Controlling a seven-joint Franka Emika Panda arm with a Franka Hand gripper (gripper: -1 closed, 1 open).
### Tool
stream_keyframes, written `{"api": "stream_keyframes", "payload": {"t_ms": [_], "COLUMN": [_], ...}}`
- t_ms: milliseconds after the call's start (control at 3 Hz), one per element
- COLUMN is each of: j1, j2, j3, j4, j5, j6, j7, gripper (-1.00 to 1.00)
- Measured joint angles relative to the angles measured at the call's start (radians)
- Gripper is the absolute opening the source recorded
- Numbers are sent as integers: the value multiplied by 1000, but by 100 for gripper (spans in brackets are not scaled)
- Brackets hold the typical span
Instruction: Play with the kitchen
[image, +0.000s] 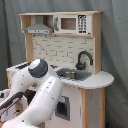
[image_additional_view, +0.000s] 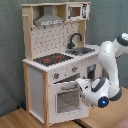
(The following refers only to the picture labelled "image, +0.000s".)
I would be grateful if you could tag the white toy microwave door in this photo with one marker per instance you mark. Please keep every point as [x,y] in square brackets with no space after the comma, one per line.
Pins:
[74,24]

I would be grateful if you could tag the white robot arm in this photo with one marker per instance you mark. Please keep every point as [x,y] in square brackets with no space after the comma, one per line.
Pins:
[44,102]

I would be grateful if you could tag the wooden toy kitchen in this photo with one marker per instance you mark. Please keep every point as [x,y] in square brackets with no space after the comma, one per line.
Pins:
[73,51]

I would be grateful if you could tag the grey toy sink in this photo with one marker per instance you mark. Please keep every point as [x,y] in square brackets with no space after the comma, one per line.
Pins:
[73,74]

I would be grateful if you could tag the black toy stovetop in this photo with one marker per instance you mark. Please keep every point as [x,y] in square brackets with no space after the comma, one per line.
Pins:
[23,66]

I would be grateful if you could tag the grey range hood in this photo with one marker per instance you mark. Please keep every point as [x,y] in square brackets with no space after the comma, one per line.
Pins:
[39,27]

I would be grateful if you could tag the white dishwasher door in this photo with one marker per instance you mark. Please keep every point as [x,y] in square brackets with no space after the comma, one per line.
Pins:
[68,111]

